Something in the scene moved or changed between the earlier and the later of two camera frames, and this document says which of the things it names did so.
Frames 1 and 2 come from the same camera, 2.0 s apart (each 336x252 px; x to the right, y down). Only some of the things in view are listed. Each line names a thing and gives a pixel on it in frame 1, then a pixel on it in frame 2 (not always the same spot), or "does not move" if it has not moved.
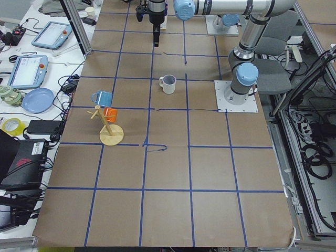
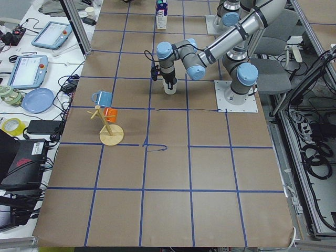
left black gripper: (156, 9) to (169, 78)
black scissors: (12, 59) does not move
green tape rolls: (11, 97) does not move
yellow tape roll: (13, 126) does not move
